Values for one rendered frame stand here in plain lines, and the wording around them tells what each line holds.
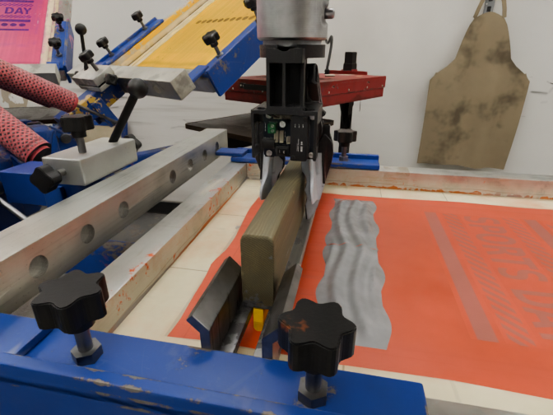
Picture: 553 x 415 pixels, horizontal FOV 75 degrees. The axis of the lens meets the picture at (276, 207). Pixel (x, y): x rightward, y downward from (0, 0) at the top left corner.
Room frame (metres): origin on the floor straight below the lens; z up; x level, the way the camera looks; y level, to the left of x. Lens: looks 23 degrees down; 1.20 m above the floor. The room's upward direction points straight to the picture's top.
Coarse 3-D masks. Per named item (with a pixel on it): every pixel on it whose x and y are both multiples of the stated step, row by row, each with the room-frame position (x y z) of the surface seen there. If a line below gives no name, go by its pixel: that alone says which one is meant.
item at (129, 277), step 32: (224, 192) 0.59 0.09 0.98; (448, 192) 0.64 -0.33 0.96; (480, 192) 0.63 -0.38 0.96; (512, 192) 0.62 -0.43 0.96; (544, 192) 0.61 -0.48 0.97; (160, 224) 0.43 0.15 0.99; (192, 224) 0.45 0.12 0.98; (128, 256) 0.35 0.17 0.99; (160, 256) 0.37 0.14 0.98; (128, 288) 0.30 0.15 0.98; (96, 320) 0.25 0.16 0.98
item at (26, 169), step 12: (12, 168) 0.52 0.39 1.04; (24, 168) 0.52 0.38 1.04; (12, 180) 0.50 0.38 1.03; (24, 180) 0.50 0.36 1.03; (96, 180) 0.47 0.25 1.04; (12, 192) 0.50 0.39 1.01; (24, 192) 0.50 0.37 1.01; (36, 192) 0.49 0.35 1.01; (72, 192) 0.48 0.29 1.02; (36, 204) 0.49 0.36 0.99
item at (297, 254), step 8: (304, 216) 0.45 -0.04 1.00; (312, 216) 0.45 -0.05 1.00; (304, 224) 0.42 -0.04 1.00; (304, 232) 0.40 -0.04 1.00; (296, 240) 0.38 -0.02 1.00; (304, 240) 0.38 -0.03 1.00; (296, 248) 0.36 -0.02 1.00; (304, 248) 0.37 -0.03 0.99; (296, 256) 0.34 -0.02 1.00; (288, 264) 0.33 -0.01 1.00
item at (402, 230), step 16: (256, 208) 0.57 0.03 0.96; (320, 208) 0.57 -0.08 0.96; (384, 208) 0.57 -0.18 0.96; (400, 208) 0.57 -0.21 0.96; (416, 208) 0.57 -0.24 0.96; (432, 208) 0.57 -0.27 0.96; (448, 208) 0.57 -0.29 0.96; (464, 208) 0.57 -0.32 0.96; (480, 208) 0.57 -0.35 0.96; (496, 208) 0.57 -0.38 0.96; (512, 208) 0.57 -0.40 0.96; (528, 208) 0.57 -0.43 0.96; (320, 224) 0.50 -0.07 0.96; (384, 224) 0.50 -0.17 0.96; (400, 224) 0.50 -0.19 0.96; (416, 224) 0.50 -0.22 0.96; (320, 240) 0.45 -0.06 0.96; (384, 240) 0.45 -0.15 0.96; (400, 240) 0.45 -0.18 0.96; (416, 240) 0.45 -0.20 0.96
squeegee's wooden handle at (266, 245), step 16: (288, 176) 0.42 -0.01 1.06; (304, 176) 0.45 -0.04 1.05; (272, 192) 0.37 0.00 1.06; (288, 192) 0.37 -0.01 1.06; (304, 192) 0.46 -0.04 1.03; (272, 208) 0.32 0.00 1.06; (288, 208) 0.33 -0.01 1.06; (304, 208) 0.46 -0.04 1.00; (256, 224) 0.29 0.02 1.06; (272, 224) 0.29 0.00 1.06; (288, 224) 0.33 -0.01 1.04; (240, 240) 0.27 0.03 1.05; (256, 240) 0.27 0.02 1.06; (272, 240) 0.26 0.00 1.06; (288, 240) 0.33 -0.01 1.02; (240, 256) 0.27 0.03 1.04; (256, 256) 0.27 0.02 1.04; (272, 256) 0.26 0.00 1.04; (288, 256) 0.33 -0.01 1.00; (256, 272) 0.27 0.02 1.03; (272, 272) 0.26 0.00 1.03; (256, 288) 0.27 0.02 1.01; (272, 288) 0.26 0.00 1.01; (256, 304) 0.27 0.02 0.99; (272, 304) 0.26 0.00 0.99
